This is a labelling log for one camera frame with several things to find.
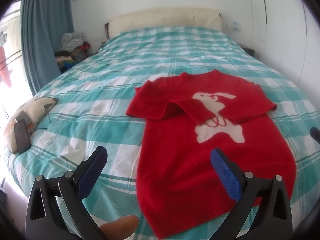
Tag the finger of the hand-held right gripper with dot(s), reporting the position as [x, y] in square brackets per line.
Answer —
[316, 133]

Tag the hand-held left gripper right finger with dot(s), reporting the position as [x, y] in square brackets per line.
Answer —
[226, 175]

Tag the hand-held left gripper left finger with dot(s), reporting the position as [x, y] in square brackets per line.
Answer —
[90, 173]

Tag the red sweater with white rabbit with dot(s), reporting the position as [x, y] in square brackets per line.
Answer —
[175, 155]

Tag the pile of colourful clothes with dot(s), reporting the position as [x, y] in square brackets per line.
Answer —
[68, 60]

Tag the person's left hand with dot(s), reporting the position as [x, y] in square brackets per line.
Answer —
[120, 226]

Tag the dark phone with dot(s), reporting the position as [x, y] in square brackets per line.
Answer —
[22, 136]

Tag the patterned beige pillow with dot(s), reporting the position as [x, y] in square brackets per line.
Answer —
[32, 107]

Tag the dark nightstand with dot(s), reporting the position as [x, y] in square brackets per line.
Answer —
[247, 51]

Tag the white wardrobe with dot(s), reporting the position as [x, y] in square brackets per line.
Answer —
[282, 12]

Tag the red hanging garment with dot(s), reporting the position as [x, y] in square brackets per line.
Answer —
[5, 72]

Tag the bed with teal plaid sheet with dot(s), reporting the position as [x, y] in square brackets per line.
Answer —
[150, 55]

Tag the grey checked cloth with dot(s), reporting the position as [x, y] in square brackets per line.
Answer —
[72, 41]

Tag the blue curtain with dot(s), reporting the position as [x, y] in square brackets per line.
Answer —
[42, 30]

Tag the cream padded headboard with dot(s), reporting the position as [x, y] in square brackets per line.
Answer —
[162, 20]

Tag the white wall switch panel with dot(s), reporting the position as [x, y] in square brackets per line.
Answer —
[233, 26]

